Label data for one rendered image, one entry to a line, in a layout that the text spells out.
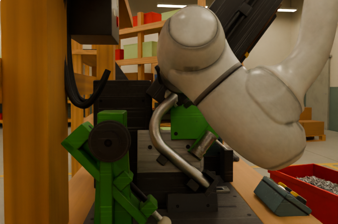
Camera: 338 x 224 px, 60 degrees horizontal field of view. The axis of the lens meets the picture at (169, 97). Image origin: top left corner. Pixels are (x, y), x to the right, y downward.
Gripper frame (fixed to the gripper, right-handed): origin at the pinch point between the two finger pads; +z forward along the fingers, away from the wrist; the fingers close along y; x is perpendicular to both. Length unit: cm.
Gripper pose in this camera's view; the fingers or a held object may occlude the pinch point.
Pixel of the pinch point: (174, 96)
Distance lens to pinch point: 80.8
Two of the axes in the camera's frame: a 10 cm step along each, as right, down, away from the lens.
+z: -0.5, 2.3, 9.7
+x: -7.0, 6.9, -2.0
